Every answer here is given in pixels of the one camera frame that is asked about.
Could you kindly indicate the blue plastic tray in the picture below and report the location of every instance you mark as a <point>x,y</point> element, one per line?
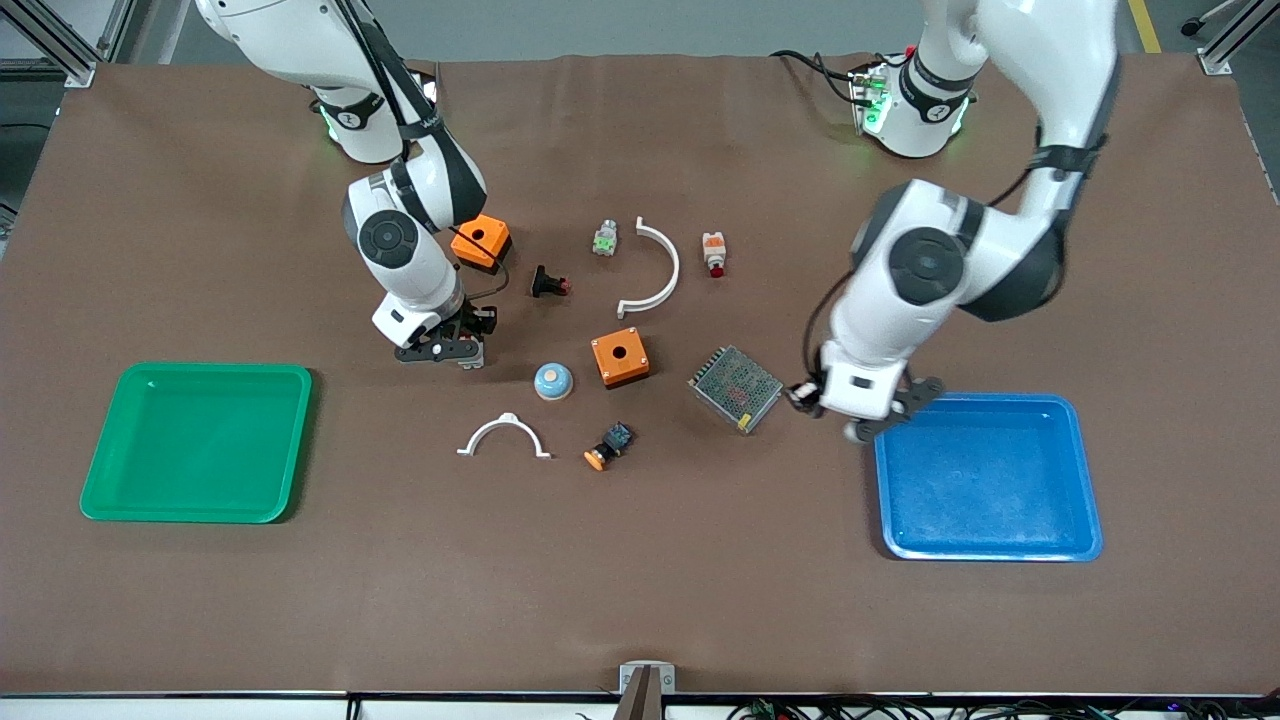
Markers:
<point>990,500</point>

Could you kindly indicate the metal mesh power supply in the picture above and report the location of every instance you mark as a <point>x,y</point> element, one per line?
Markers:
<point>735,385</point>

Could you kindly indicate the grey metal camera bracket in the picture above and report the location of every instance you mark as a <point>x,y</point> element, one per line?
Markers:
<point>628,670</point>

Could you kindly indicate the aluminium frame profile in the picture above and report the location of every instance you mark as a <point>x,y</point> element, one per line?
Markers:
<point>75,72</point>
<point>1215,62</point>

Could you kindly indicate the large white curved bracket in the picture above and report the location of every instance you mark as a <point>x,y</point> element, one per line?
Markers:
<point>675,265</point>

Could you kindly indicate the orange button box upper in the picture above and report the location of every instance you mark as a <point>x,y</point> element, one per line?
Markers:
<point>488,242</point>

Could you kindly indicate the green plastic tray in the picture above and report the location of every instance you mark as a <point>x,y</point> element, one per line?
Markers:
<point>200,440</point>

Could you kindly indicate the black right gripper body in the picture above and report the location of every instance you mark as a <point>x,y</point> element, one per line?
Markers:
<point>479,322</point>

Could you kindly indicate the table edge strip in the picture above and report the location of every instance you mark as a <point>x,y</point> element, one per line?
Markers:
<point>200,708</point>

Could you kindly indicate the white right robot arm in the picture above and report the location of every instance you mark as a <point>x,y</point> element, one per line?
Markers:
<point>420,270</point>

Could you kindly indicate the green white switch module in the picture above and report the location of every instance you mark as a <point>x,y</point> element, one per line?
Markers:
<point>604,240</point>

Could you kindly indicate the black red push button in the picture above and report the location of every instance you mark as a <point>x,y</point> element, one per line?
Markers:
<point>543,282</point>

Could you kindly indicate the white orange red indicator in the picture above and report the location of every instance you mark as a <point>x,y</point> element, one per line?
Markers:
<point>714,248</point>

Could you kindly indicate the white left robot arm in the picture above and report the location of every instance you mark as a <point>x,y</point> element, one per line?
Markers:
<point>1040,60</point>

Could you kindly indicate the brown table mat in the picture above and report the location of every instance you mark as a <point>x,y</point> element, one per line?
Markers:
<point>640,560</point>

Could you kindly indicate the orange blue push button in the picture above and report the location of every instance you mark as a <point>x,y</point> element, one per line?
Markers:
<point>616,437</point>

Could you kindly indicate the blue dome buzzer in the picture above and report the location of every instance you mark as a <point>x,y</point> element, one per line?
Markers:
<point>553,382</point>

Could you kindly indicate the small white arch bracket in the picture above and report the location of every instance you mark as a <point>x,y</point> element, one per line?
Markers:
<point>508,420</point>

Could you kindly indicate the orange button box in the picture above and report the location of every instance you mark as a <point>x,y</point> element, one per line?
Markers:
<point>488,242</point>
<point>632,366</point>

